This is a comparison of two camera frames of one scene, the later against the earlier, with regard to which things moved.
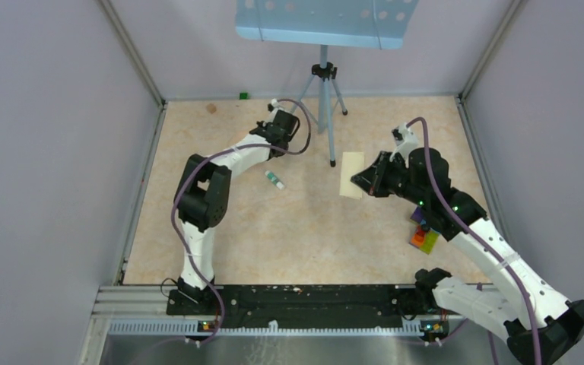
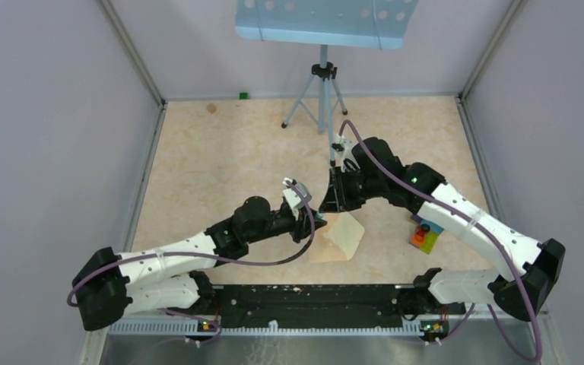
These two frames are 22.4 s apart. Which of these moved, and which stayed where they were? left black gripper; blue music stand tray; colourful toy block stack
Moved: left black gripper
Stayed: blue music stand tray; colourful toy block stack
